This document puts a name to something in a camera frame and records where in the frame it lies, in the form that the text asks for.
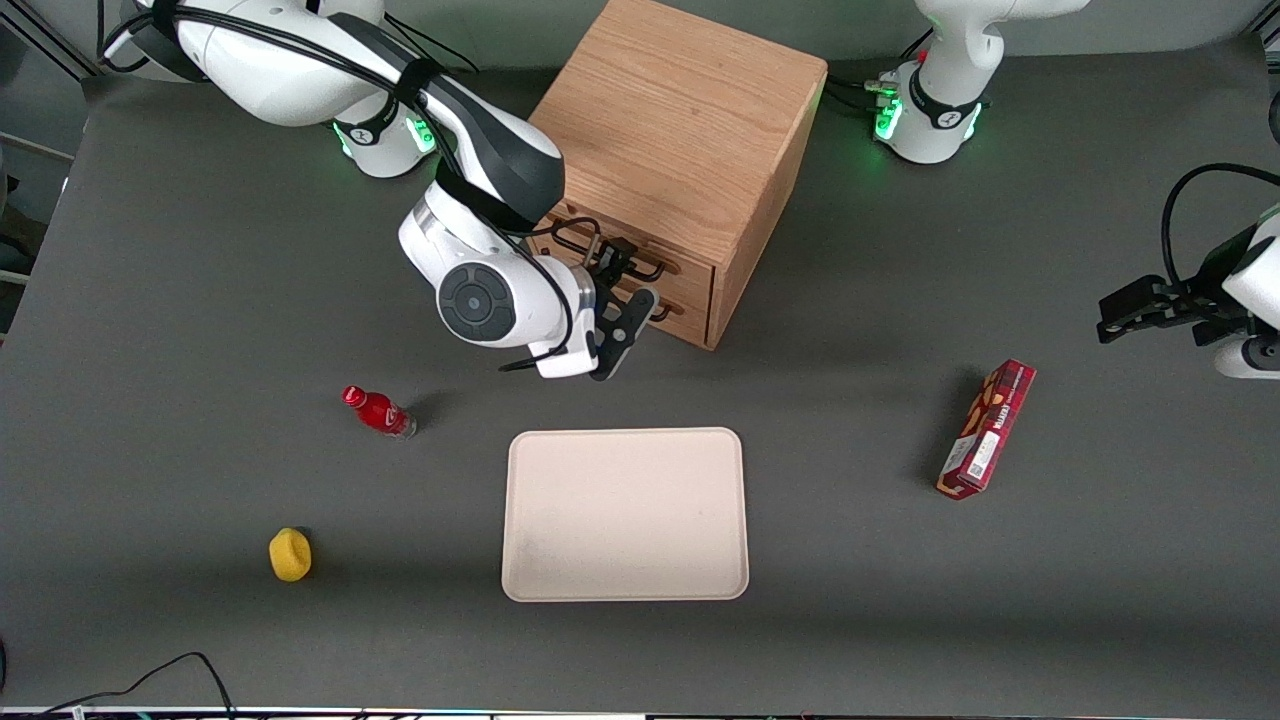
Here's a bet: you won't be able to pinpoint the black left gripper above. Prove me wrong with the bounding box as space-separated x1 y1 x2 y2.
1097 225 1259 347

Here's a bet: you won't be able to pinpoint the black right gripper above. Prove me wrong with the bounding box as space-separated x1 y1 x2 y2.
578 236 641 295

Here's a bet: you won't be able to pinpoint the wooden drawer front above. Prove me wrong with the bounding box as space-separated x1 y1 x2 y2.
645 285 715 347
527 200 717 307

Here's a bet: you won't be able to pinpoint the wooden drawer cabinet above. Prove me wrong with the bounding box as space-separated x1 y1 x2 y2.
525 0 830 352

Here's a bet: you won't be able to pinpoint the red snack box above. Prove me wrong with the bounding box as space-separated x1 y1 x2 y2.
936 358 1038 501

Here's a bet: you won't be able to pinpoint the cream rectangular tray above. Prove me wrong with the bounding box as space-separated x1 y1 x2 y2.
500 427 751 604

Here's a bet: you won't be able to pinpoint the red plastic bottle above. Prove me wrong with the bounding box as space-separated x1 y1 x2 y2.
341 385 418 440

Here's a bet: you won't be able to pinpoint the yellow toy lemon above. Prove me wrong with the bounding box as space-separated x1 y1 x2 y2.
268 527 313 584

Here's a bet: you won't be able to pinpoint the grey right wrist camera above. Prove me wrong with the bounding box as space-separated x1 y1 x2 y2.
535 286 660 383

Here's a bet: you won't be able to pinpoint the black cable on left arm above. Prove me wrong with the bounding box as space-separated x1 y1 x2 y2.
1160 163 1280 293

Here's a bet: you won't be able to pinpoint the black cables at right base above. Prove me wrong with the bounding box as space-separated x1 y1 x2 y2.
380 18 481 76

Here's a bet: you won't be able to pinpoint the black cables at base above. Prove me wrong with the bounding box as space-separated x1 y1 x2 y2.
824 30 936 113
380 18 481 76

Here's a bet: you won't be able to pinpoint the black cables at left base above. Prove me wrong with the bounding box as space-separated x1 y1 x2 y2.
824 30 936 113

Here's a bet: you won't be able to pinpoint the black cable at table edge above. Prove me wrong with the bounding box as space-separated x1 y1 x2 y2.
0 652 237 720

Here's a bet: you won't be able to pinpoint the aluminium frame profile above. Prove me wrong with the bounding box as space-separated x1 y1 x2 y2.
0 0 103 85

